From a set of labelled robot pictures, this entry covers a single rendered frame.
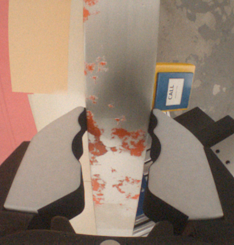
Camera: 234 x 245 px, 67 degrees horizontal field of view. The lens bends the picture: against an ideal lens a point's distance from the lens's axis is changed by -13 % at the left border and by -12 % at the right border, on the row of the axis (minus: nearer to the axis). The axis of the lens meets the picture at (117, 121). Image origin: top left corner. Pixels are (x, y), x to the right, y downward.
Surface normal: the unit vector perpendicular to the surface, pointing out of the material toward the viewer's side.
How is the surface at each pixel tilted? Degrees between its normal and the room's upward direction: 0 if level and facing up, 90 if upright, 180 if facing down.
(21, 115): 16
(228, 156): 90
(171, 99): 0
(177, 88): 0
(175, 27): 0
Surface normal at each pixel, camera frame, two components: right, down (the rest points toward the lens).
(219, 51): 0.25, 0.50
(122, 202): -0.03, 0.51
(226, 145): -0.34, -0.76
